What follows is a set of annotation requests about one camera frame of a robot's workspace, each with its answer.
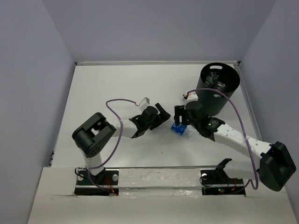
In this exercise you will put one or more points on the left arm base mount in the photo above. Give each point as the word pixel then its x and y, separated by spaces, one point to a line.
pixel 103 184

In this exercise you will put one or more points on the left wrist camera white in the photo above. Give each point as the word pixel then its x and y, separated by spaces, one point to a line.
pixel 143 104

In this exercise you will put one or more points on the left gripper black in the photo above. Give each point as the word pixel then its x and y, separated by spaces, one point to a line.
pixel 160 118

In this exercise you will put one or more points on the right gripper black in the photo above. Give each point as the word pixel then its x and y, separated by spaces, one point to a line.
pixel 180 110

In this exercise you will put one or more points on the blue label water bottle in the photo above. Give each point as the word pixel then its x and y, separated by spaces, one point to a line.
pixel 181 130

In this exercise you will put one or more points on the black round bin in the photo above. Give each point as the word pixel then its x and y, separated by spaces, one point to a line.
pixel 212 99

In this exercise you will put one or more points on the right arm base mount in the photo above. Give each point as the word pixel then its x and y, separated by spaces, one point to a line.
pixel 216 183

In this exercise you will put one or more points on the orange juice bottle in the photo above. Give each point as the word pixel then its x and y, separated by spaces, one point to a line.
pixel 221 87

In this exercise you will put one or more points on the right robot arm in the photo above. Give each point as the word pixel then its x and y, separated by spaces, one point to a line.
pixel 269 163

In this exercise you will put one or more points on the black cap cola bottle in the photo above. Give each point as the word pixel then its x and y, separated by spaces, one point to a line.
pixel 211 79

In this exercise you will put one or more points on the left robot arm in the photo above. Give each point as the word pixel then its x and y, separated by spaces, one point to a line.
pixel 93 135

